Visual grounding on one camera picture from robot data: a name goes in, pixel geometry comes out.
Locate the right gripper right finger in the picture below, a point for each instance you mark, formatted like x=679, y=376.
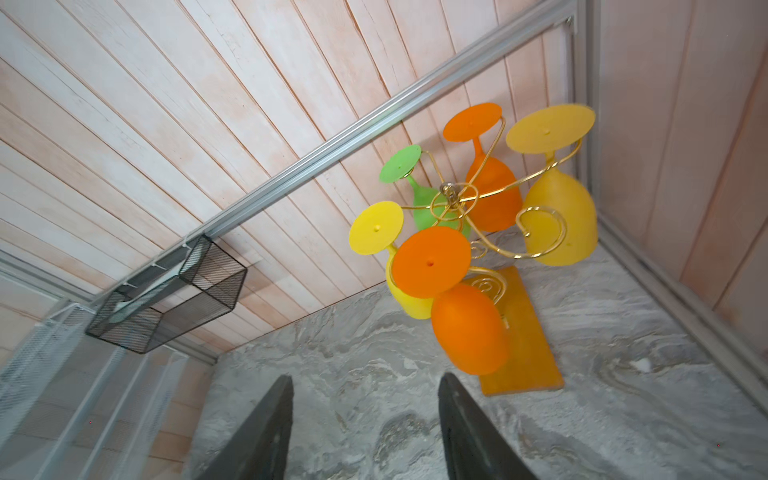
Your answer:
x=474, y=449

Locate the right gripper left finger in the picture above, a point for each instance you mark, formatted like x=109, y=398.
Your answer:
x=259, y=448

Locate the orange wine glass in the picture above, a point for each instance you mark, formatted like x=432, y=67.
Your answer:
x=432, y=264
x=497, y=212

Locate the orange wooden rack base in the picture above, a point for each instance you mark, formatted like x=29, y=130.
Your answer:
x=531, y=365

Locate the back green wine glass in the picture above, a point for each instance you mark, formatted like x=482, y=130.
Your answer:
x=400, y=166

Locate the left yellow wine glass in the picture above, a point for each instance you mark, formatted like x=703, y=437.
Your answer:
x=375, y=230

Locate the yellow wine glass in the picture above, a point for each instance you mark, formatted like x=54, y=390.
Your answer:
x=375, y=230
x=546, y=132

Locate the right yellow wine glass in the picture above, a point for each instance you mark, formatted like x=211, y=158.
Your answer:
x=546, y=132

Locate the white mesh shelf organizer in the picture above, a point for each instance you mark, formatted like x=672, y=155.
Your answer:
x=75, y=407

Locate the black mesh wall basket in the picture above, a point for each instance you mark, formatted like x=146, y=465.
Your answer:
x=195, y=284

